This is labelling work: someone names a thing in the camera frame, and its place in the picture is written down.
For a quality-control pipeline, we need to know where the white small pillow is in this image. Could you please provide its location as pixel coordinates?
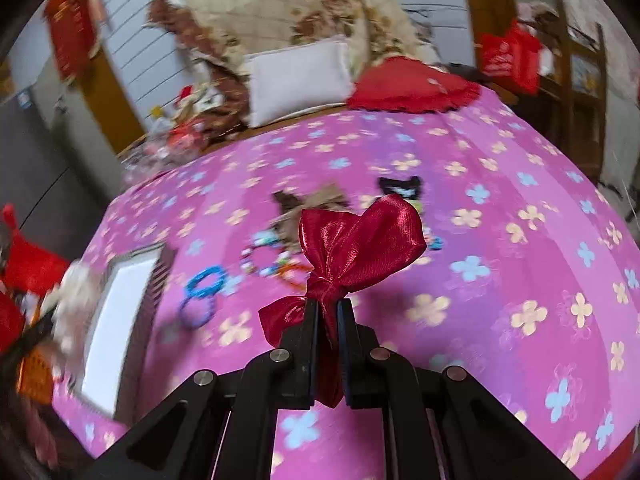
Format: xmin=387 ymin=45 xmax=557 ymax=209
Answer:
xmin=245 ymin=36 xmax=354 ymax=128

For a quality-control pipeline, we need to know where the pink floral bed sheet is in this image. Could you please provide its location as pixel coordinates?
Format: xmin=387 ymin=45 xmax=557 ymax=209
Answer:
xmin=85 ymin=91 xmax=639 ymax=477

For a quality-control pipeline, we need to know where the beige floral quilt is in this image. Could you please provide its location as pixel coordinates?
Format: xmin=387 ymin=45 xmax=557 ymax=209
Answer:
xmin=146 ymin=0 xmax=426 ymax=76

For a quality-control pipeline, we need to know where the black hair scrunchie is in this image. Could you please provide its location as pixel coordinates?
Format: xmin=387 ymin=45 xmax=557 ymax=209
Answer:
xmin=378 ymin=176 xmax=422 ymax=200

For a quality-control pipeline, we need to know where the striped white jewelry tray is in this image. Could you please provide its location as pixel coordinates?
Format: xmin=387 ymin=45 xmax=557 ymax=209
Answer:
xmin=74 ymin=243 xmax=175 ymax=425

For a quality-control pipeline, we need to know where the grey refrigerator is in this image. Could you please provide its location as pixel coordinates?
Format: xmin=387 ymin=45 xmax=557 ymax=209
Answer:
xmin=1 ymin=84 xmax=122 ymax=260

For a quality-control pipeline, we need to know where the orange amber bead bracelet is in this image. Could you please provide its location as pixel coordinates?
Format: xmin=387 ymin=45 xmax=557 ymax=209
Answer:
xmin=274 ymin=259 xmax=317 ymax=294

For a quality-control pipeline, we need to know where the red shopping bag on chair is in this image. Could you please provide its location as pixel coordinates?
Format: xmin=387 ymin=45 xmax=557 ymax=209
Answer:
xmin=478 ymin=20 xmax=542 ymax=96

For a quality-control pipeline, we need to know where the clear plastic bag pile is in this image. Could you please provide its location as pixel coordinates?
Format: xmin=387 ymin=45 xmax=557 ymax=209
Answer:
xmin=118 ymin=116 xmax=208 ymax=186

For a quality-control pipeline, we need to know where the red satin bow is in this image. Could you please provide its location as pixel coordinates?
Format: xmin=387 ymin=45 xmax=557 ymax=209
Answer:
xmin=259 ymin=194 xmax=426 ymax=408

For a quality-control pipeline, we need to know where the wooden chair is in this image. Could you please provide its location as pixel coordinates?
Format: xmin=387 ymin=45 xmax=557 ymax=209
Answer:
xmin=520 ymin=0 xmax=608 ymax=183

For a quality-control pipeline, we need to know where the red cushion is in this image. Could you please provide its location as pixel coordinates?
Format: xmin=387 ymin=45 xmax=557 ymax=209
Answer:
xmin=346 ymin=56 xmax=480 ymax=114

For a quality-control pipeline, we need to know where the brown leopard bow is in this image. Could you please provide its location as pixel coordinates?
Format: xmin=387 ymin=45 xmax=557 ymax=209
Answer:
xmin=270 ymin=183 xmax=349 ymax=254

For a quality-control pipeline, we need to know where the multicolour bead bracelet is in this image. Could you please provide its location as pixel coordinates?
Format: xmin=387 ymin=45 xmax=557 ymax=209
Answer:
xmin=240 ymin=228 xmax=302 ymax=281

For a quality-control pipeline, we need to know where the cream dotted scrunchie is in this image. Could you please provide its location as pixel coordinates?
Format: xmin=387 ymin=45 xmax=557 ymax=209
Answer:
xmin=42 ymin=260 xmax=102 ymax=360

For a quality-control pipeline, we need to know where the orange plastic basket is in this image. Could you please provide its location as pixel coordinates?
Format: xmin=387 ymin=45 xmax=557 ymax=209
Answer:
xmin=16 ymin=350 xmax=54 ymax=405

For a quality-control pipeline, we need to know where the blue bead bracelet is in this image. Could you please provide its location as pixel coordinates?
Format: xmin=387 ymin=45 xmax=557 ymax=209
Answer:
xmin=183 ymin=264 xmax=229 ymax=302

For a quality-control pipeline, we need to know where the santa plush toy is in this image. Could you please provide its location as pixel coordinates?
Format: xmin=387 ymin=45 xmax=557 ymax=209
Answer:
xmin=175 ymin=84 xmax=224 ymax=117

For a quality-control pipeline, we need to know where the large red gift bag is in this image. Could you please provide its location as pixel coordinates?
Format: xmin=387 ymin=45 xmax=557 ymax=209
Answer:
xmin=1 ymin=204 xmax=70 ymax=297

